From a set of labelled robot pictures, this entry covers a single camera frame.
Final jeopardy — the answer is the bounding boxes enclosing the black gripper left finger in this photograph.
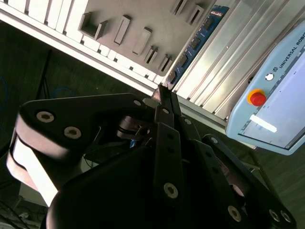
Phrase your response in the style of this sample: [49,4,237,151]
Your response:
[6,84,184,211]

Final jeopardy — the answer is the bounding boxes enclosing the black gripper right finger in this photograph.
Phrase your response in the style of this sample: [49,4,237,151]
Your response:
[170,93,298,229]

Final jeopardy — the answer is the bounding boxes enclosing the blue RAM stick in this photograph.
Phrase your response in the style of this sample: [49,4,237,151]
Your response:
[164,4,231,91]

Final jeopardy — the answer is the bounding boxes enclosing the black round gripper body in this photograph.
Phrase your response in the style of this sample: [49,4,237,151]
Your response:
[41,142,298,229]

